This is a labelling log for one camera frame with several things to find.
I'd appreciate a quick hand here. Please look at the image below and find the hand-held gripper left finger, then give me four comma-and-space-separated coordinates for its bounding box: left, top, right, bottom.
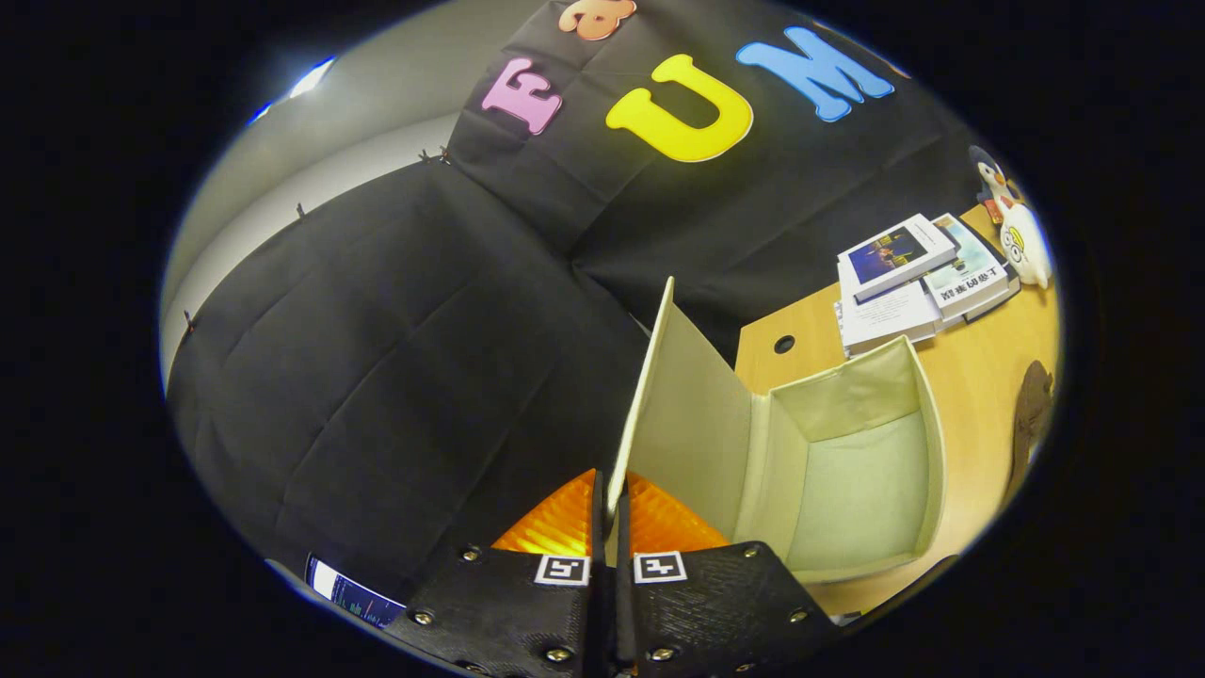
381, 468, 608, 678

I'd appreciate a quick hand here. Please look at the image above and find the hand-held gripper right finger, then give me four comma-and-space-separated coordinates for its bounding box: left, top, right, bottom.
614, 471, 844, 678

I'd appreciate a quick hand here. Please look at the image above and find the beige fabric storage box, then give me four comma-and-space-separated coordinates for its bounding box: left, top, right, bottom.
605, 276, 947, 585

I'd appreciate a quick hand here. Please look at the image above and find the brown fuzzy shoe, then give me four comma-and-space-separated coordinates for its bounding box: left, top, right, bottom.
1003, 361, 1057, 500

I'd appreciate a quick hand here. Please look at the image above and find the dark display screen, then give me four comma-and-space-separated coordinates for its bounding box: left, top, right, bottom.
303, 554, 408, 630

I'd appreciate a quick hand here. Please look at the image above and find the plain white book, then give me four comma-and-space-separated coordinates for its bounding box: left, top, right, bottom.
833, 278, 942, 359

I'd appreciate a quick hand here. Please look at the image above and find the book with blue photo cover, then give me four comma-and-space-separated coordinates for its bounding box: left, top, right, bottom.
838, 214, 959, 302

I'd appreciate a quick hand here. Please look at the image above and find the black book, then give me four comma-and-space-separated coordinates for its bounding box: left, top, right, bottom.
960, 273, 1022, 326

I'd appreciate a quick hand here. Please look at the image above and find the white seal plush toy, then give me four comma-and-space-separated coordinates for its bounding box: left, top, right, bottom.
996, 202, 1053, 290

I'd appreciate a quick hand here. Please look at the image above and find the grey penguin plush toy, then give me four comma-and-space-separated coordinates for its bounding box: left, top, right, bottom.
968, 144, 1022, 225

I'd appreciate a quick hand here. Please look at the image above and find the large ceiling light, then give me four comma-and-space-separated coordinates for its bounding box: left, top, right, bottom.
247, 56, 337, 123

